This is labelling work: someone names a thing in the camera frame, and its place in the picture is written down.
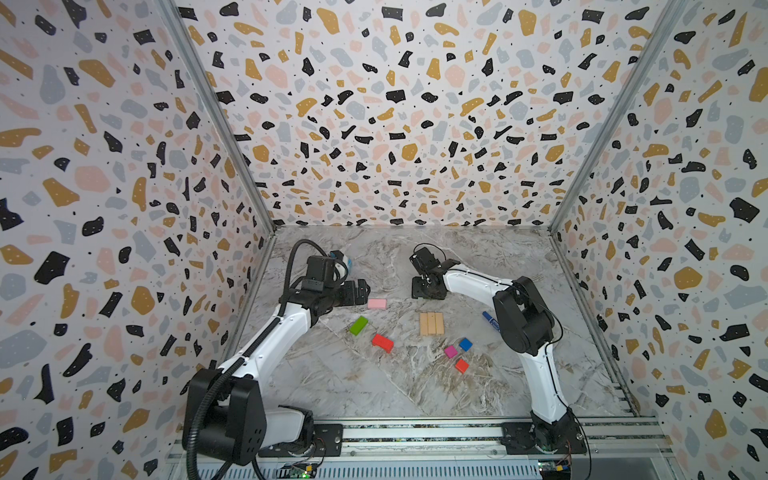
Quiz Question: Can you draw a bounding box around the natural wood block marked 58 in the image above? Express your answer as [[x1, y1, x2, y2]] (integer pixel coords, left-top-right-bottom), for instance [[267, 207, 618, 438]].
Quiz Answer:
[[435, 312, 445, 335]]

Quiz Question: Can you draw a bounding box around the natural wood block marked 31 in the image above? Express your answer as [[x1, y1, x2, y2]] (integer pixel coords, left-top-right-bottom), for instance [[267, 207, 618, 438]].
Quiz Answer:
[[419, 312, 429, 336]]

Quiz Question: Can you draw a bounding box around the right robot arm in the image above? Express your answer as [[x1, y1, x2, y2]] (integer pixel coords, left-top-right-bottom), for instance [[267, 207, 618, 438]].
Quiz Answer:
[[411, 263, 577, 453]]

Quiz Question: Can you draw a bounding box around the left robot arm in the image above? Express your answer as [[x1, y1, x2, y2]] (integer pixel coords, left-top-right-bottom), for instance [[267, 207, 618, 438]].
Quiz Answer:
[[182, 279, 371, 476]]

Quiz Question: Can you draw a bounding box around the pink rectangular block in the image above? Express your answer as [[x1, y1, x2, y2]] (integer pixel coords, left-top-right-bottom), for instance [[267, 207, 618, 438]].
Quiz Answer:
[[367, 299, 387, 310]]

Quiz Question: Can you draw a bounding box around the dark green rectangular block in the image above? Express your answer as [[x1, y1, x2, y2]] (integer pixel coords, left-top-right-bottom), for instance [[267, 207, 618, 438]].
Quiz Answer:
[[349, 316, 368, 336]]

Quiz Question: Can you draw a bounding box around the red arch block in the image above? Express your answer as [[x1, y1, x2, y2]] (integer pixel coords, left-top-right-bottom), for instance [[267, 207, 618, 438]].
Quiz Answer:
[[371, 334, 394, 353]]

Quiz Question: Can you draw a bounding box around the blue cube block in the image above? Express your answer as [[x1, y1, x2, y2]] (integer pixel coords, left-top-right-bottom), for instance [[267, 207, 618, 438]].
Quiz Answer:
[[459, 338, 473, 352]]

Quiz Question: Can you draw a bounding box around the small red cube block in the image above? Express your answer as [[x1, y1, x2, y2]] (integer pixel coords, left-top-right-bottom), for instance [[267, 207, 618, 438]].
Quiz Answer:
[[454, 359, 469, 374]]

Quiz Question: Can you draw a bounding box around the blue white marker pen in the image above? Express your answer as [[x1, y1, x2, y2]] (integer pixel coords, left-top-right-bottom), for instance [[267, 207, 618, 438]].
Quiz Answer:
[[482, 311, 501, 332]]

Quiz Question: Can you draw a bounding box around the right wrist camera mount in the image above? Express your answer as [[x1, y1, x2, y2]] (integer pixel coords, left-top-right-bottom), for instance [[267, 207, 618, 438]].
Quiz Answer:
[[409, 247, 450, 278]]

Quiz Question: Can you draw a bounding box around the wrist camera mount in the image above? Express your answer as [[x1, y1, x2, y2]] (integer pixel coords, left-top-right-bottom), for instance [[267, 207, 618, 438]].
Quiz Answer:
[[409, 247, 450, 278], [301, 250, 349, 291]]

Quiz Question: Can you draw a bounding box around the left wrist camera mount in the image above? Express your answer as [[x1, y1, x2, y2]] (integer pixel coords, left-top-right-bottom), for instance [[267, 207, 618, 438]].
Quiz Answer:
[[301, 250, 349, 291]]

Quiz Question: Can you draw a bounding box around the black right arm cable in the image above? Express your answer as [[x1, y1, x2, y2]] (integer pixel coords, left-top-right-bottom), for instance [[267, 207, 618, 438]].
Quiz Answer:
[[412, 242, 594, 480]]

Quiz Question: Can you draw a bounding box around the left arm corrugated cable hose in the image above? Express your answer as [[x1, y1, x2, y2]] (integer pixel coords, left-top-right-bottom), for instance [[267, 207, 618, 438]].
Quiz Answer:
[[184, 238, 328, 480]]

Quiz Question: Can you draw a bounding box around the left corner metal post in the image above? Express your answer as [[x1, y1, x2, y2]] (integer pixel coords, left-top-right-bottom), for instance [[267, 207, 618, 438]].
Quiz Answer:
[[156, 0, 276, 237]]

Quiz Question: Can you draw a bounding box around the corner metal post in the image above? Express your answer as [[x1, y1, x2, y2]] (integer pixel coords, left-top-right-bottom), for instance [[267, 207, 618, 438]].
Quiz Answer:
[[547, 0, 685, 237], [156, 0, 276, 237]]

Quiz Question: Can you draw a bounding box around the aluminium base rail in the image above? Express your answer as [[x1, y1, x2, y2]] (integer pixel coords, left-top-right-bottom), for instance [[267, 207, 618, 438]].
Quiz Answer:
[[315, 417, 672, 461]]

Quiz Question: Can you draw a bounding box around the right corner metal post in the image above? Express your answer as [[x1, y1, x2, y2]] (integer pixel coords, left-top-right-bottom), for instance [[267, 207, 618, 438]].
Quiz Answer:
[[547, 0, 685, 237]]

